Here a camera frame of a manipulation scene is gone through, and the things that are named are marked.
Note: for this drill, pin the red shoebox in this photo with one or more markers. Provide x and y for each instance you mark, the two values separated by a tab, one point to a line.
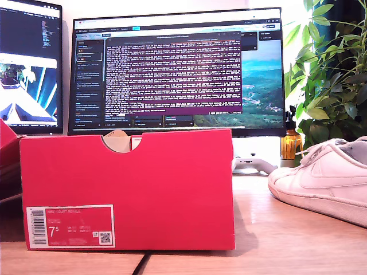
157	186

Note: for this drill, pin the small black computer monitor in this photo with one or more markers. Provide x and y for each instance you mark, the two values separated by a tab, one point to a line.
28	43

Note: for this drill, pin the green leafy houseplant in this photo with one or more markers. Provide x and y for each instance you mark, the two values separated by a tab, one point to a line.
329	100

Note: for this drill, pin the amber pump bottle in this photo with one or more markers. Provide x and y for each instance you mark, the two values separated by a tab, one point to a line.
291	146

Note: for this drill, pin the large black computer monitor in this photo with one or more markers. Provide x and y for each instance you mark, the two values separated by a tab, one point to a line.
172	71

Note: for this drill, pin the red shoebox lid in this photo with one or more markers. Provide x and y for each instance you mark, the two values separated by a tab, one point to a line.
7	137

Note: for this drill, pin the dark teal curtain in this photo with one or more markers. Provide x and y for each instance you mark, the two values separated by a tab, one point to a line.
344	11

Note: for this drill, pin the white game controller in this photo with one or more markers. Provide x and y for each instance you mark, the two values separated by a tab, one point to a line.
258	166

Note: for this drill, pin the white leather sneaker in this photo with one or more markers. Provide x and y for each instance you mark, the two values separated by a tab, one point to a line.
329	183

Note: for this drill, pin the brown cardboard insert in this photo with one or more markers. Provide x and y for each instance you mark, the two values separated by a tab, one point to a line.
117	141

